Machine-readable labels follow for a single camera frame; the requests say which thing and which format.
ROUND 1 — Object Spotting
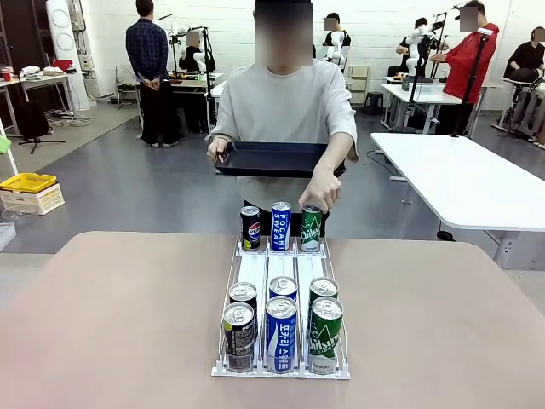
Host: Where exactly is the person's right hand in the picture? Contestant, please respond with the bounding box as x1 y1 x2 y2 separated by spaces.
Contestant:
207 141 229 164

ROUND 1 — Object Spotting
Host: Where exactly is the person's left hand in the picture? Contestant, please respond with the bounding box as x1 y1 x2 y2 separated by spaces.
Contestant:
298 166 342 214

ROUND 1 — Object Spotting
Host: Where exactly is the green Chilsung cider can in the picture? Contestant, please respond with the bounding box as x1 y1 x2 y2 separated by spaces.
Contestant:
307 276 340 307
307 297 344 375
300 204 322 253

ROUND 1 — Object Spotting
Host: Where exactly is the black serving tray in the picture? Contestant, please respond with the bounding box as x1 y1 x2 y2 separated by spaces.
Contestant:
214 141 347 179

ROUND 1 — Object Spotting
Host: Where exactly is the black Pepsi can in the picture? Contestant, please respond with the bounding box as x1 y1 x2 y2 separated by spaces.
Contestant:
239 205 261 251
222 302 256 371
228 281 259 319

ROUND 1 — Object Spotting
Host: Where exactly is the person's left forearm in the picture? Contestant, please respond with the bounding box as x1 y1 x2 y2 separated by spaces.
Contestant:
313 127 358 171

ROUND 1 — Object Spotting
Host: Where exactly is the person in grey t-shirt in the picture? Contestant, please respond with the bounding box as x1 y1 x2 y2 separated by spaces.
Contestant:
211 0 359 239

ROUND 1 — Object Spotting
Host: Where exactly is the seated person in black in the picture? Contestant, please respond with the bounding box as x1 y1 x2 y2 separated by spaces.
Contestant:
178 32 216 73
503 27 545 82

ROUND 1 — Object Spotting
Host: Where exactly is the person in black t-shirt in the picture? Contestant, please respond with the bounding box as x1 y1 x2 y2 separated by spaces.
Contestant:
322 12 353 65

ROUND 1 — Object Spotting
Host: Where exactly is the black-haired person in black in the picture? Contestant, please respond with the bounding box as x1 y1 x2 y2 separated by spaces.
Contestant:
387 16 429 78

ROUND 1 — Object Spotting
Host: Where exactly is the person in red jacket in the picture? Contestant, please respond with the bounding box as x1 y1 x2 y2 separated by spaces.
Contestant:
429 0 500 137

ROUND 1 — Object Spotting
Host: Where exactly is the blue Pocari Sweat can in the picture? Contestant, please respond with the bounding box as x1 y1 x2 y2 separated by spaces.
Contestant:
271 201 292 252
265 296 298 374
268 276 299 304

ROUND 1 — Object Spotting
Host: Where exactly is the wooden top lab table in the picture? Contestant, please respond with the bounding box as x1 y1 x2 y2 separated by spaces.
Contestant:
169 72 225 133

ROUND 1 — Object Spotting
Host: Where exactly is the white can dispenser rack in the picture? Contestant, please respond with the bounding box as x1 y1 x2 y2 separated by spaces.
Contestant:
210 234 352 380

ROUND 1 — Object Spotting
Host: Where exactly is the black stool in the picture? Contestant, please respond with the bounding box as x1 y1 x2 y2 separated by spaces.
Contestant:
364 91 385 116

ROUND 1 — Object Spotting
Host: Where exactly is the white drawer cabinet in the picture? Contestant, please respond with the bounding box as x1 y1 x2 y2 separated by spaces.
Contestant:
347 64 371 107

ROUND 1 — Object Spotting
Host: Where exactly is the man in dark plaid shirt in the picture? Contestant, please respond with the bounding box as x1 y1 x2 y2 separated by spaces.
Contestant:
125 0 180 149

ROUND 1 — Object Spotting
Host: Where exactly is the large white table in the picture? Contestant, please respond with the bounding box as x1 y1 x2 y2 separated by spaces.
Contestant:
369 132 545 270

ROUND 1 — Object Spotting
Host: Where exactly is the long white lab table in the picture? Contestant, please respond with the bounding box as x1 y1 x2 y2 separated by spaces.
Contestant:
381 83 463 134

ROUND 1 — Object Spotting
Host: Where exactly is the white plastic crate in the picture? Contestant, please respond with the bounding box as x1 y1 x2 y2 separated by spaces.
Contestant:
0 183 66 216

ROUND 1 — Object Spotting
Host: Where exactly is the black tripod stand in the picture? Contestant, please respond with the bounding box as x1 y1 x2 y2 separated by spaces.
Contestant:
16 76 67 155

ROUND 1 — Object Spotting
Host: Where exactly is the white cluttered table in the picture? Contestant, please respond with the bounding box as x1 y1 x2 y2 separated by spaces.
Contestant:
0 72 77 137

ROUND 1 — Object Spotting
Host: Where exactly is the yellow plastic crate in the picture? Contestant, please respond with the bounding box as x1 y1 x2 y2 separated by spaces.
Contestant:
0 172 58 193

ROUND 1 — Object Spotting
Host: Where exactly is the white cloth pile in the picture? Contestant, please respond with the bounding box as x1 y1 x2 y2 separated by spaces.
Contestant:
19 64 48 80

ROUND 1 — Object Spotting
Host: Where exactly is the clear plastic bowl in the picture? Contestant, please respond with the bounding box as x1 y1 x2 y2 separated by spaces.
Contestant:
0 204 37 228

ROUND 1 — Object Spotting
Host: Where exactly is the green panel on white stand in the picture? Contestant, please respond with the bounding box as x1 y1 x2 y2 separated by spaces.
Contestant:
0 118 20 176

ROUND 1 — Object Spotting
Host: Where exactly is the clear plastic box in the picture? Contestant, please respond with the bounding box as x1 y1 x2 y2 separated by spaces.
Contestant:
0 223 17 252

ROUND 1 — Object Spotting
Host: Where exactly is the white cable bundle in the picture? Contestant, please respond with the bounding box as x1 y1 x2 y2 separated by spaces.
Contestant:
46 108 93 129

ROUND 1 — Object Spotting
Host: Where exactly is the black camera pole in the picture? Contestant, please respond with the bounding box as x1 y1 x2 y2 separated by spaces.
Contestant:
450 26 499 138

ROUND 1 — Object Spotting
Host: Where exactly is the white metal frame cart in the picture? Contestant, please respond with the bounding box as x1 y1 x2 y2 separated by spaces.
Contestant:
491 76 545 148

